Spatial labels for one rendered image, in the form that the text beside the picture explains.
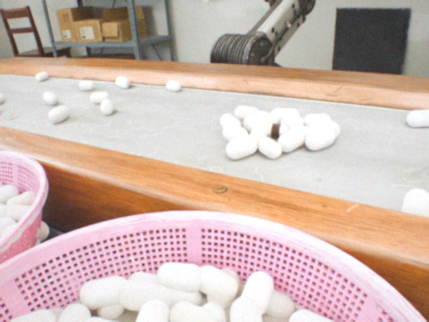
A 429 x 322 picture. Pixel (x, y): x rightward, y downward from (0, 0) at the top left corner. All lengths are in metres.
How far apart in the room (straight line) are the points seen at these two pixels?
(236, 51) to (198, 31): 2.14
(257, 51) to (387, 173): 0.61
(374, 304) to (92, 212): 0.27
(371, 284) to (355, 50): 2.35
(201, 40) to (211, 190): 2.78
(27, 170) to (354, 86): 0.46
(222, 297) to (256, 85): 0.45
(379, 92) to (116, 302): 0.47
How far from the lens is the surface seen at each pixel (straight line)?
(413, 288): 0.25
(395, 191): 0.35
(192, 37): 3.09
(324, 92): 0.59
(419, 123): 0.50
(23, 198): 0.39
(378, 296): 0.21
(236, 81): 0.65
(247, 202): 0.27
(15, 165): 0.43
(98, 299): 0.25
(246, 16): 2.81
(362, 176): 0.37
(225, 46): 0.95
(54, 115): 0.59
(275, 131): 0.43
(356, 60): 2.53
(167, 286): 0.25
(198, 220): 0.26
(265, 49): 0.96
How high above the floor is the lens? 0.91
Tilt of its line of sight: 26 degrees down
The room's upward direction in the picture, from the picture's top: 4 degrees counter-clockwise
